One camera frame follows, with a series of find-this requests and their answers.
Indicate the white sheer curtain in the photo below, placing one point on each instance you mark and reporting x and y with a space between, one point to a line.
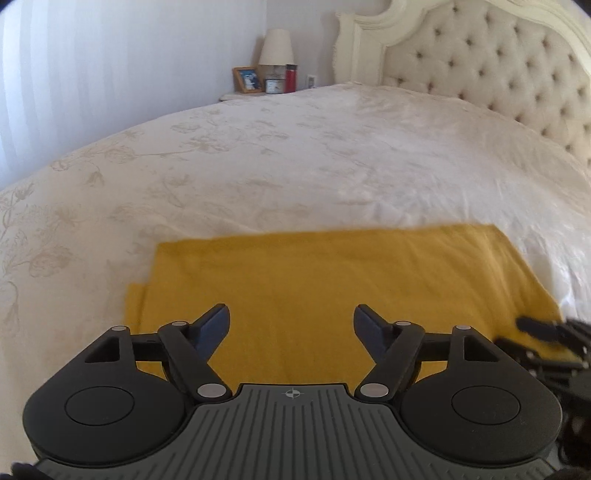
41 83

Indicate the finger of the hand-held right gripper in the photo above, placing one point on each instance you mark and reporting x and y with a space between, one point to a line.
531 355
540 326

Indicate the white wall outlet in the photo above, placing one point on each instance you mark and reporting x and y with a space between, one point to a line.
311 81

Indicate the table lamp with cream shade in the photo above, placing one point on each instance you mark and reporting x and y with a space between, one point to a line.
276 46

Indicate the bed with cream floral bedspread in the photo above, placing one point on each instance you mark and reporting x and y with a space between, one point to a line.
300 152

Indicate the red bottle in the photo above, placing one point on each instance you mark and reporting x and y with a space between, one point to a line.
291 79

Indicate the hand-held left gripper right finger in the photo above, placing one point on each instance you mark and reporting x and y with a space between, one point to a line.
369 330

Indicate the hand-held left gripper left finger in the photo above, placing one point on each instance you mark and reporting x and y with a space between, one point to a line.
214 327

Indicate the yellow knit sweater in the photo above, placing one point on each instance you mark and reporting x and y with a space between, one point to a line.
300 277

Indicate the white nightstand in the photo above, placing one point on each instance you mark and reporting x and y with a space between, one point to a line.
240 97

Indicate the small desk clock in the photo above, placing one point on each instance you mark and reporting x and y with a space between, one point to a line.
274 86

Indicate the cream tufted headboard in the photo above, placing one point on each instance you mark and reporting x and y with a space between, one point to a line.
485 55

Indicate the wooden photo frame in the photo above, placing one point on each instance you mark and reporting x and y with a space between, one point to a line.
248 81

